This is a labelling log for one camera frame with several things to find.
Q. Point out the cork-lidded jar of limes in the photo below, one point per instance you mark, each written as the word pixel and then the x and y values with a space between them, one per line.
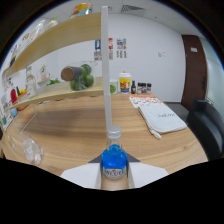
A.
pixel 81 77

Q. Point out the dark sauce bottle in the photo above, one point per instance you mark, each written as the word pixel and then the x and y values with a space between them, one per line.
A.
pixel 133 88

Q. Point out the clear bottle with red label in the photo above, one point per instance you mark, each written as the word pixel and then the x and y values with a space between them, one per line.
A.
pixel 31 83

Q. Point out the small seasoning jar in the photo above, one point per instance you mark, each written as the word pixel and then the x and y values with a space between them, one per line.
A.
pixel 139 89
pixel 149 88
pixel 144 88

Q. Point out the yellow orange snack bag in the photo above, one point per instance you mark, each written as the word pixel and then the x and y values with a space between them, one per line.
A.
pixel 81 9

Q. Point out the white zip pouch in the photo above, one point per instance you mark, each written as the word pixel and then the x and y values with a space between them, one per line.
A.
pixel 162 118

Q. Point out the white-framed wooden shelf rack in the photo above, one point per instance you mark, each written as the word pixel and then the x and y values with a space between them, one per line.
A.
pixel 66 33

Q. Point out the blue and yellow poster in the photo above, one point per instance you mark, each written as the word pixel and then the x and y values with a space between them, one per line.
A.
pixel 97 48

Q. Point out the blue liquid small bottle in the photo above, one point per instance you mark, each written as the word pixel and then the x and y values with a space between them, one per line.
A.
pixel 114 161

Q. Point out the red poster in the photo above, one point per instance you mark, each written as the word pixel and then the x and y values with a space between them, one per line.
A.
pixel 110 48

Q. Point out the brown door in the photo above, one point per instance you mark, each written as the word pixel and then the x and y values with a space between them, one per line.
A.
pixel 194 71

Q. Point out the yellow instant noodle cup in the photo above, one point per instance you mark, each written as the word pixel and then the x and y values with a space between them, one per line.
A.
pixel 125 83

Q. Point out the multicoloured poster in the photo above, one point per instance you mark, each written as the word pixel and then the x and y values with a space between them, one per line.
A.
pixel 121 46

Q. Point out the white and green cup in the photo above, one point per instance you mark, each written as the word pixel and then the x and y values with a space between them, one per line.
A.
pixel 113 87

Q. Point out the clear glass with ice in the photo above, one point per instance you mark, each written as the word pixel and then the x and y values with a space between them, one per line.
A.
pixel 32 150

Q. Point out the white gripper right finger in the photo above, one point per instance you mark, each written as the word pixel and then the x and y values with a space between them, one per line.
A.
pixel 145 172

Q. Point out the black office chair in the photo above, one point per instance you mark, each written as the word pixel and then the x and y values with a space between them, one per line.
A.
pixel 208 128

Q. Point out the orange patterned paper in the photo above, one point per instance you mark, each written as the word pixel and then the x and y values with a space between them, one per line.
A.
pixel 145 100

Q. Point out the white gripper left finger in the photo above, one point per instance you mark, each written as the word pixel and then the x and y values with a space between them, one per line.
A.
pixel 85 173

